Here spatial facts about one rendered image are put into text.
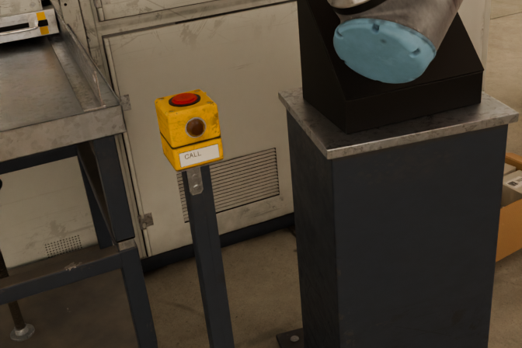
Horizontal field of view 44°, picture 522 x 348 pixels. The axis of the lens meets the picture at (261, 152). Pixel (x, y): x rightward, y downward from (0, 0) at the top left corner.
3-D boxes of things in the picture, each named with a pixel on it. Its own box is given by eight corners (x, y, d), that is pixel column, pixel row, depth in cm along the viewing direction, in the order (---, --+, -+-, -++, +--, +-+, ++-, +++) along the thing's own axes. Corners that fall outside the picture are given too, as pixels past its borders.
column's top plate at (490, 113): (436, 71, 148) (436, 63, 148) (518, 122, 120) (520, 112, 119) (278, 99, 141) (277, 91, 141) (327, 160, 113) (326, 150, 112)
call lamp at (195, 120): (210, 137, 97) (207, 117, 95) (189, 143, 96) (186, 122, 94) (207, 134, 98) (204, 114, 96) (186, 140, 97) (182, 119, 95)
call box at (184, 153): (225, 161, 101) (217, 102, 96) (176, 174, 98) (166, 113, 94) (208, 143, 108) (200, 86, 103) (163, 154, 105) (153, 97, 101)
